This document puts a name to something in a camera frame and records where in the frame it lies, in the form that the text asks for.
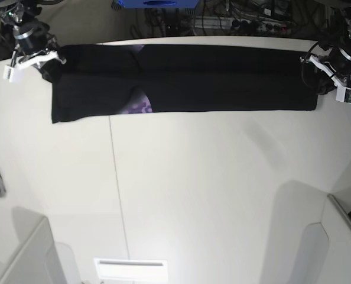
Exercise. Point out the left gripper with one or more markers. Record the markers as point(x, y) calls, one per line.
point(325, 73)

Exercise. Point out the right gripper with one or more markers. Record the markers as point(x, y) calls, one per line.
point(35, 46)

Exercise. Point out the black T-shirt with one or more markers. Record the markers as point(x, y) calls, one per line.
point(108, 80)

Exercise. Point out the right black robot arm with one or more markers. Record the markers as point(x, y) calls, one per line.
point(23, 13)

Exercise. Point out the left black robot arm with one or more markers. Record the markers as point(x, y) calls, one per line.
point(337, 31)

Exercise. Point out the blue box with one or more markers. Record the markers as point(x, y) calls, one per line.
point(135, 4)

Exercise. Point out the white power strip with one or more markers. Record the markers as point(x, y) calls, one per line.
point(230, 23)

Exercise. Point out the white table divider panel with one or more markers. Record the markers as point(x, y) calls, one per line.
point(35, 260)

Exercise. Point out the white slotted tray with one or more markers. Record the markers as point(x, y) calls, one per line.
point(155, 271)

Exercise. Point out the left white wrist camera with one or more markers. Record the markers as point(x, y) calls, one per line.
point(343, 94)

